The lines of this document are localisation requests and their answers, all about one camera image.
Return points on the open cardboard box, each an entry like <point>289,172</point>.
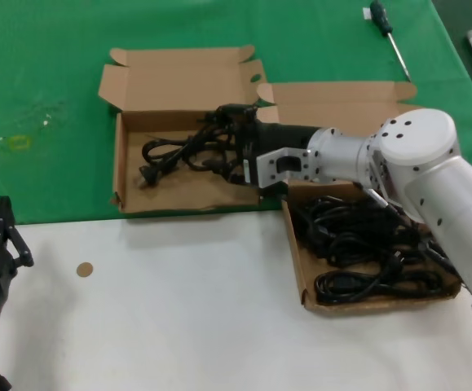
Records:
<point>341,102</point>

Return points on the round brown cardboard disc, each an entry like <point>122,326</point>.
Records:
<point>85,269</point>

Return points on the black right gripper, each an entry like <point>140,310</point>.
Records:
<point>280,136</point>

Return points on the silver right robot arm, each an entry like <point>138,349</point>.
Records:
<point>423,142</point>

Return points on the green table cloth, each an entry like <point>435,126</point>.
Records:
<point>36,61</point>

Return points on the open cardboard box torn rim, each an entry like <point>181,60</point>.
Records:
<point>170,81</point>

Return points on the small white paper tag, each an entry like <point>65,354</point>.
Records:
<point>366,14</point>

